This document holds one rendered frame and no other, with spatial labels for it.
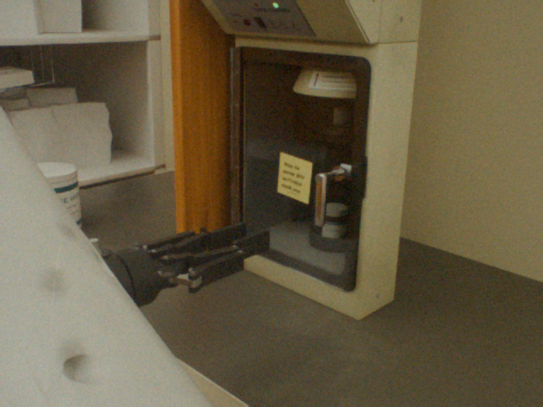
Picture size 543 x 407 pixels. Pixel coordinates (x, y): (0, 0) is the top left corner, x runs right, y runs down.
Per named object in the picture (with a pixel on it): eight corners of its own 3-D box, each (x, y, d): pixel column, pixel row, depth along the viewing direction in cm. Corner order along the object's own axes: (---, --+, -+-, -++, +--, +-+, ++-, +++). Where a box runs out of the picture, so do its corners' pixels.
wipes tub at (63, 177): (65, 215, 151) (60, 158, 147) (92, 229, 143) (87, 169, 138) (14, 228, 143) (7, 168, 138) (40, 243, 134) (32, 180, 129)
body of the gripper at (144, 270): (134, 265, 67) (198, 244, 74) (95, 243, 73) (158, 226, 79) (137, 324, 70) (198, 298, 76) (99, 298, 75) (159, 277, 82)
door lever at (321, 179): (342, 221, 100) (330, 217, 102) (345, 167, 97) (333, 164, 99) (321, 229, 96) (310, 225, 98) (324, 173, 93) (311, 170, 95)
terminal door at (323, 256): (237, 244, 123) (237, 45, 110) (355, 294, 102) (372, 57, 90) (233, 245, 122) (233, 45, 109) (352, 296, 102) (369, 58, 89)
